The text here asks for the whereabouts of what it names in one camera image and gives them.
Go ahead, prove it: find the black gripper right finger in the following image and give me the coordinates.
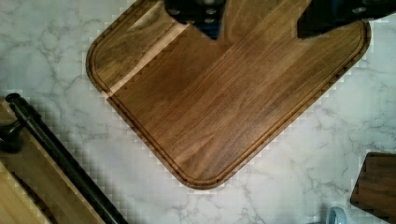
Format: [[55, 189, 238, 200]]
[[297, 0, 396, 39]]

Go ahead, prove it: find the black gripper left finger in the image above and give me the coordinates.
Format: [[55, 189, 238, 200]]
[[163, 0, 227, 40]]

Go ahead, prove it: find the bamboo drawer cabinet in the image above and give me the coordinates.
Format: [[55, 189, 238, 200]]
[[0, 98, 106, 224]]

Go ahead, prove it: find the walnut wooden cutting board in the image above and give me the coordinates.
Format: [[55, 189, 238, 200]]
[[86, 0, 371, 189]]

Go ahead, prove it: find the dark wooden utensil box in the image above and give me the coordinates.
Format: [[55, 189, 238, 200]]
[[349, 152, 396, 224]]

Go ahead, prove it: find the black drawer handle bar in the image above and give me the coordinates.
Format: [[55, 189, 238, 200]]
[[1, 93, 129, 224]]

